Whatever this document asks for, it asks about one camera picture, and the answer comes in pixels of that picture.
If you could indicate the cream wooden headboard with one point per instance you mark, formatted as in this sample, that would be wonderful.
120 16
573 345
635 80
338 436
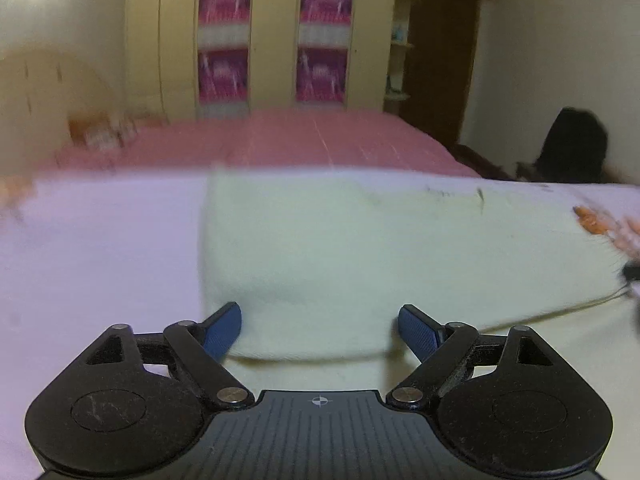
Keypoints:
50 95

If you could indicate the cream wardrobe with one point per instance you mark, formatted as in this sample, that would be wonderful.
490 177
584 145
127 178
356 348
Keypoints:
275 35

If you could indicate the cream corner shelf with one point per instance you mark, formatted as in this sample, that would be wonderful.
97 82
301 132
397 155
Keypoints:
400 45

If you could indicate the cream white towel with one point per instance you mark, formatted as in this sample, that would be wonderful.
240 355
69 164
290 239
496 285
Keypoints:
350 250

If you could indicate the purple floral bed sheet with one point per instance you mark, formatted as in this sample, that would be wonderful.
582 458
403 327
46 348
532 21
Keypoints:
100 240

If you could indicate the orange patterned folded cloth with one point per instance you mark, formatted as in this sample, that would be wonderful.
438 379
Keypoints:
100 132

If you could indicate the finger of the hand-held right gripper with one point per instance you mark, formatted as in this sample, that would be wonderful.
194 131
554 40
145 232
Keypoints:
632 271

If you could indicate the pink checked bed sheet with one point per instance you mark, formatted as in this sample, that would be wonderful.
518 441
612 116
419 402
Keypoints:
300 140

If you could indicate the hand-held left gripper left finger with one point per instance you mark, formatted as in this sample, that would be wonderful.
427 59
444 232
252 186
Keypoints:
224 331

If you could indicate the dark brown wooden door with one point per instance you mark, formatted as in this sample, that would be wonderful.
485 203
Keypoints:
445 55

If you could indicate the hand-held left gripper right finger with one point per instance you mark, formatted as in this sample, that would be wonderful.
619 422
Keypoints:
417 331

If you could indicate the magenta wall poster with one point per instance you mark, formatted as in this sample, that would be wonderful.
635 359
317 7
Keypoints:
327 2
222 77
321 77
225 2

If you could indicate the black backpack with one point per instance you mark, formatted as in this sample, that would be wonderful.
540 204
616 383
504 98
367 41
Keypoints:
572 147

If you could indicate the blue bottle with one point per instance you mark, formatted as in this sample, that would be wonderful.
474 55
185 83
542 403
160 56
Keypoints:
399 32

